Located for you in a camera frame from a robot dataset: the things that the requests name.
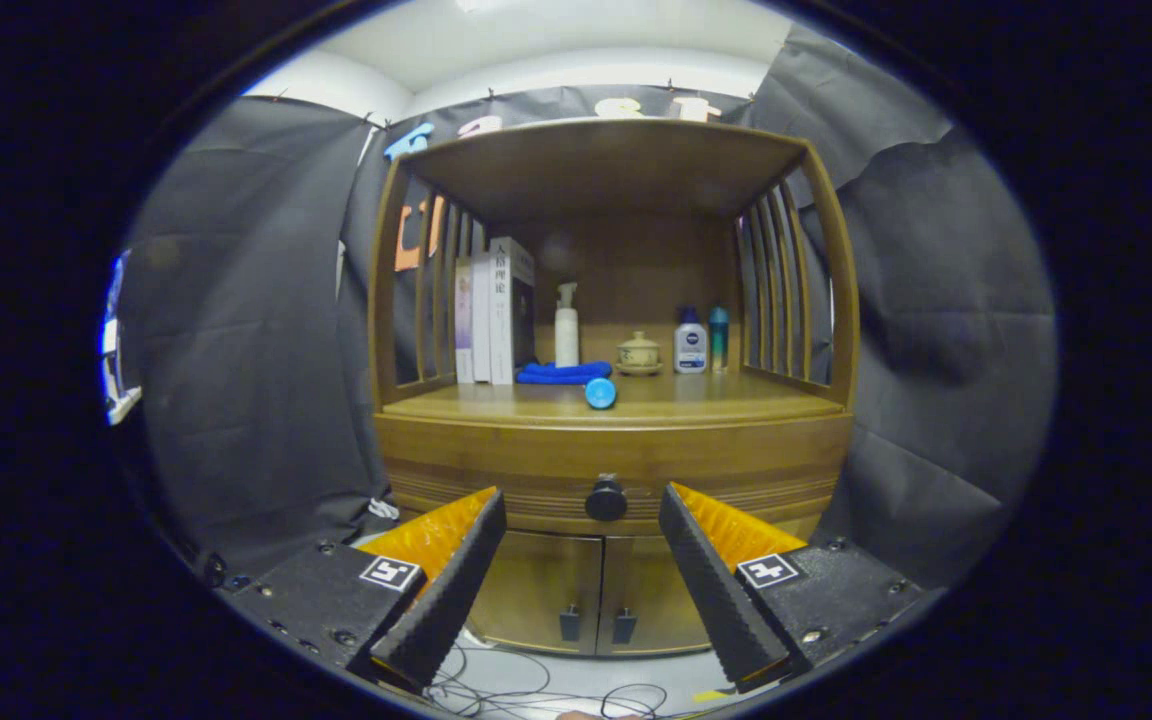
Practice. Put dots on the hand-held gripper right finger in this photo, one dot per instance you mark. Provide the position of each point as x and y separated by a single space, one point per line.
711 590

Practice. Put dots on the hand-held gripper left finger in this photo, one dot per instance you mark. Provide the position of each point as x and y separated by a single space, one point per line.
451 590

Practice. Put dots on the wooden drawer with black knob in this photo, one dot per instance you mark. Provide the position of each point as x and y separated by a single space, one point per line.
536 460

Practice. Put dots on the blue and white tube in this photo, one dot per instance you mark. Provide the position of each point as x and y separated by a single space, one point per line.
600 393

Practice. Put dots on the wooden cabinet door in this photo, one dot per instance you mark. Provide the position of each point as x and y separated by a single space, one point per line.
651 600
536 590

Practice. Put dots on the wooden countertop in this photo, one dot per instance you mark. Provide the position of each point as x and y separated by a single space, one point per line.
716 395

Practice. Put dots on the wooden cabinet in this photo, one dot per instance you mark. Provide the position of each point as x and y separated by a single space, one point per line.
626 250

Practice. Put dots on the black power strip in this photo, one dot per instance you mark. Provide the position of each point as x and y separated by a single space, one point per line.
216 572

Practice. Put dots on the blue folded cloth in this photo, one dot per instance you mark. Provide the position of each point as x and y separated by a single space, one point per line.
561 374

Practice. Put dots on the white lotion bottle blue cap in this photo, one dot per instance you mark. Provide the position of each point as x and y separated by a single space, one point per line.
690 348

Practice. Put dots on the beige lidded teacup with saucer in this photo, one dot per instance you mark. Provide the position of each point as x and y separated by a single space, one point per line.
639 353

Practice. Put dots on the teal slim bottle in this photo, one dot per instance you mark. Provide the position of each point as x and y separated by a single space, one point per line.
718 340

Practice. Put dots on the purple floral book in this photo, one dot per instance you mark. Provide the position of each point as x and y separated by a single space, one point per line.
463 320

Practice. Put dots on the thin white book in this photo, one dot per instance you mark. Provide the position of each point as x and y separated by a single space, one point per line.
482 320

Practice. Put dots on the thick white portrait book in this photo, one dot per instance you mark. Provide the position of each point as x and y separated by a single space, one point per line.
503 320

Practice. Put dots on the white pump bottle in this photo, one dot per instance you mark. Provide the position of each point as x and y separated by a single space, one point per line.
567 340

